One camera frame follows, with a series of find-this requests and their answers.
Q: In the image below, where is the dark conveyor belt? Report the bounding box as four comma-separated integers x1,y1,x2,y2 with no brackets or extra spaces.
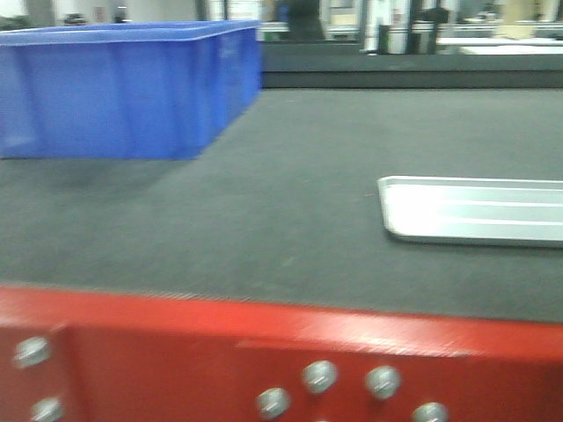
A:
1,90,562,322

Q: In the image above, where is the blue plastic crate on conveyor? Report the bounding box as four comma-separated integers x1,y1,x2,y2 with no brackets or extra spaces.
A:
1,20,261,159

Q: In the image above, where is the silver metal tray on conveyor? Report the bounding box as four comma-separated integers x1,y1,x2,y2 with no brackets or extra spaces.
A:
377,176,562,249

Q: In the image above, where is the silver bolt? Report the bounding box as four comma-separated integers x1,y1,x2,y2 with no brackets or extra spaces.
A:
13,337,51,368
412,402,449,422
256,387,291,421
302,360,338,395
30,397,65,422
365,366,401,400

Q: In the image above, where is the black far conveyor rail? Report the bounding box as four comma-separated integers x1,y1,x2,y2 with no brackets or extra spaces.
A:
261,42,562,90

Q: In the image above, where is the red conveyor side frame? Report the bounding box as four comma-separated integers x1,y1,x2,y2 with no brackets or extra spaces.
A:
1,287,562,421

